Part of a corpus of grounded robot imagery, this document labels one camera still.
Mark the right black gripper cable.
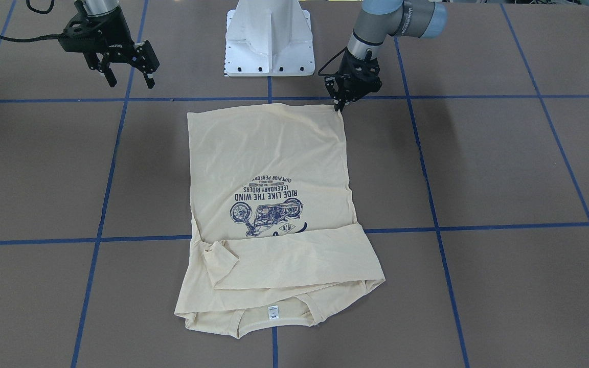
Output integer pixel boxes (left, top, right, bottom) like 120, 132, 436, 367
0, 0, 70, 43

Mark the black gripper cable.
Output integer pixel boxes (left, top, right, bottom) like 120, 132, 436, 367
0, 0, 70, 43
318, 49, 349, 78

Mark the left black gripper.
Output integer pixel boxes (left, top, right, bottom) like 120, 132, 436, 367
324, 54, 382, 112

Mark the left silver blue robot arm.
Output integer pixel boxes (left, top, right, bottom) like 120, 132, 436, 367
318, 1, 448, 111

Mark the white camera pedestal post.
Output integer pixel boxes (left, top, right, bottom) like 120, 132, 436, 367
224, 1, 316, 77

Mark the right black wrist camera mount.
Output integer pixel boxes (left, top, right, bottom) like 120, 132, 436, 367
58, 15, 105, 53

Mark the cream long-sleeve printed shirt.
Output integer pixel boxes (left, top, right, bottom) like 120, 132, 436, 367
174, 103, 386, 339

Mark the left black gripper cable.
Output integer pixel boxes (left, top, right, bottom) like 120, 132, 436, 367
318, 49, 349, 78

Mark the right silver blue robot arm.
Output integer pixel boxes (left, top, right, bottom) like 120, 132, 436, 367
74, 1, 160, 89

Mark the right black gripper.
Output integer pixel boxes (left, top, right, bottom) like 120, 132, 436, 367
83, 8, 160, 89

